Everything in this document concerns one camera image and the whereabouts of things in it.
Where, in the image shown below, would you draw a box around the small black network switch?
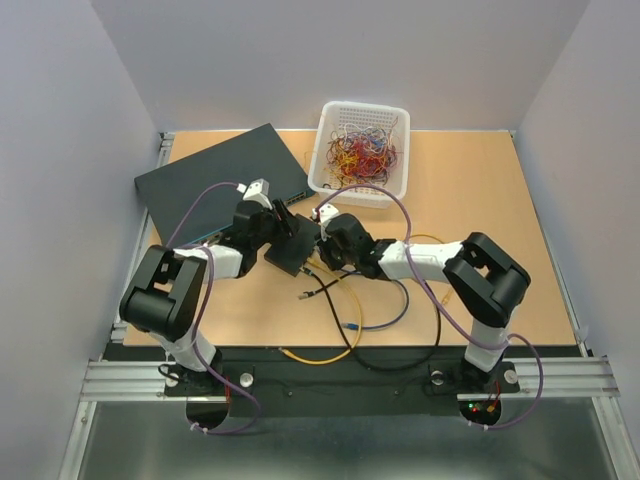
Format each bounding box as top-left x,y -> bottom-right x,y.
264,214 -> 320,277

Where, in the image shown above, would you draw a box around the black ethernet cable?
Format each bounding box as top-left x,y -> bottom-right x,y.
297,264 -> 442,372

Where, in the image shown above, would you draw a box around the yellow ethernet cable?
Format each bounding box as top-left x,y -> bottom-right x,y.
277,233 -> 454,365

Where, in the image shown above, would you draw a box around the blue ethernet cable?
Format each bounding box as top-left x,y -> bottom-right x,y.
341,267 -> 411,332

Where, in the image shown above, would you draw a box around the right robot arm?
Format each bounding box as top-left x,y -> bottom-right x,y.
312,206 -> 531,390

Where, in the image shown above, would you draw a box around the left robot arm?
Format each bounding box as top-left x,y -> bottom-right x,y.
119,199 -> 301,394

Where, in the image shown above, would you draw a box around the white plastic basket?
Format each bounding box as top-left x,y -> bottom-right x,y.
308,101 -> 411,209

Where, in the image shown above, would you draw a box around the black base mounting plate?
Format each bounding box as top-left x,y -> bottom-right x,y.
158,347 -> 520,423

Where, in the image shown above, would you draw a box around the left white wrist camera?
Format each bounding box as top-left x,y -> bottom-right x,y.
236,179 -> 271,208

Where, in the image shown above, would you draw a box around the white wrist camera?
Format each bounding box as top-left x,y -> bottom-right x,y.
311,203 -> 340,224
236,179 -> 271,208

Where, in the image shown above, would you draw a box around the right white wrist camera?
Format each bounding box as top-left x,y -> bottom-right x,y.
311,203 -> 340,224

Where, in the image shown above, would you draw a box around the tangled colourful wires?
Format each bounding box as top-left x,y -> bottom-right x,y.
319,124 -> 404,193

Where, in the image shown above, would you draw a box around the large dark network switch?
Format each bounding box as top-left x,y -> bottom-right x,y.
134,124 -> 313,247

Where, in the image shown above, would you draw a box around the aluminium frame rail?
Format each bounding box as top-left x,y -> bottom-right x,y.
80,357 -> 620,402

